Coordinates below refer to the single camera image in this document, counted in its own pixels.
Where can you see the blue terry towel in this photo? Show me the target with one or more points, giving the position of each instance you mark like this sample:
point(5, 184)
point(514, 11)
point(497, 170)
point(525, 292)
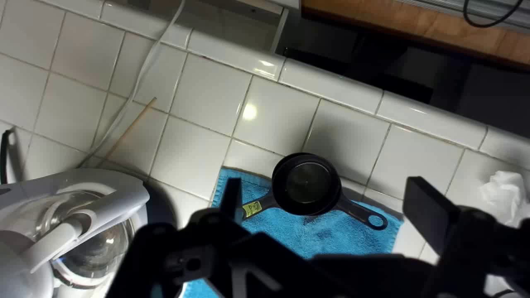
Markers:
point(325, 234)

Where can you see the thin wooden stick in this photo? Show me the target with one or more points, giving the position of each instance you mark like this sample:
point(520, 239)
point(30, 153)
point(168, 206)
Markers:
point(133, 126)

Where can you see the black pan with yellow label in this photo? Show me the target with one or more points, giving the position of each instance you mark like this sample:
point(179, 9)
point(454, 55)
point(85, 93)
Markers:
point(307, 183)

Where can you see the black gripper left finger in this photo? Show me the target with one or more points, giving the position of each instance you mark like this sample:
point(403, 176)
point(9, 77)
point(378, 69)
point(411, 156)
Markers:
point(229, 198)

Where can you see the white crumpled cloth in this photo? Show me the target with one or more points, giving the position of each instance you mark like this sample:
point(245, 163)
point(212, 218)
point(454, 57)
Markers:
point(505, 193)

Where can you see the wooden board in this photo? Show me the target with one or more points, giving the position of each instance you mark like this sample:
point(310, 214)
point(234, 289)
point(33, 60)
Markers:
point(441, 27)

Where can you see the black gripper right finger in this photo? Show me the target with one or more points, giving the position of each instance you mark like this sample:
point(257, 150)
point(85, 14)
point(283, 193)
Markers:
point(429, 213)

